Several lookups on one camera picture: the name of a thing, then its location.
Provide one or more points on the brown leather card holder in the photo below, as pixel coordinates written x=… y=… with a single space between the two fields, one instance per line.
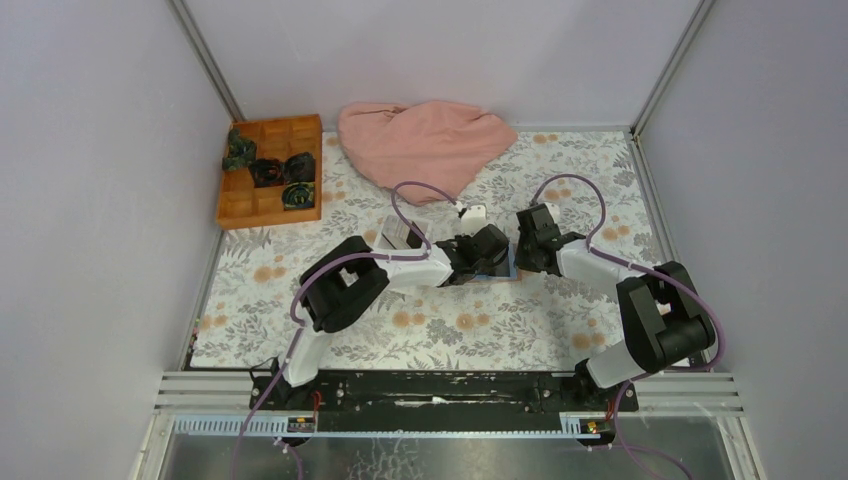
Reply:
x=502 y=273

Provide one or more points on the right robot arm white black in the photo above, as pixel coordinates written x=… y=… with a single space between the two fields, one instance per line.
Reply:
x=662 y=324

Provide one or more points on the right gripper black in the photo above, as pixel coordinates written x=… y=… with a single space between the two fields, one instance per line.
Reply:
x=522 y=262

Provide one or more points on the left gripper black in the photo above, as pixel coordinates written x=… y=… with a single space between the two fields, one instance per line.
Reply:
x=456 y=240

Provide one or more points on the white translucent card box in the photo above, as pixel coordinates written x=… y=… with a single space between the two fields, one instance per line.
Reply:
x=418 y=232

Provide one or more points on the floral table mat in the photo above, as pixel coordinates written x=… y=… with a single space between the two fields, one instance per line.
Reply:
x=532 y=322

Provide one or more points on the black rolled sock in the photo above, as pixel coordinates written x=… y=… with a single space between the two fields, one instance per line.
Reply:
x=266 y=172
x=300 y=168

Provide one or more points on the dark patterned rolled sock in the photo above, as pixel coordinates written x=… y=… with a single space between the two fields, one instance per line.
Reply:
x=298 y=196

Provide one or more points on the black rolled sock right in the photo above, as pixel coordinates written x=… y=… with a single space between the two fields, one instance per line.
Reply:
x=300 y=168

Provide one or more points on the green patterned rolled sock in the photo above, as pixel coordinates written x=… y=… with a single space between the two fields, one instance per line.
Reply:
x=240 y=152

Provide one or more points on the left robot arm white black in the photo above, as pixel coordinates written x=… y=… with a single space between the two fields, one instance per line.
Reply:
x=342 y=286

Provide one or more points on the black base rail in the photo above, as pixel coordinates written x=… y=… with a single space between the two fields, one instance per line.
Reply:
x=410 y=401

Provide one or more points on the pink cloth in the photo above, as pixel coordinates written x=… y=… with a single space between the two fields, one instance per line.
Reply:
x=440 y=143

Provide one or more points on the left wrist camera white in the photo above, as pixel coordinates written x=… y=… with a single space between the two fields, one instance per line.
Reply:
x=472 y=218

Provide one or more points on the wooden compartment tray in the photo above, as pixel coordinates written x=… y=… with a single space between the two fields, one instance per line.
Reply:
x=240 y=204

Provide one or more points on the black rolled sock left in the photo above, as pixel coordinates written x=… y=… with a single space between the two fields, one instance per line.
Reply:
x=266 y=172

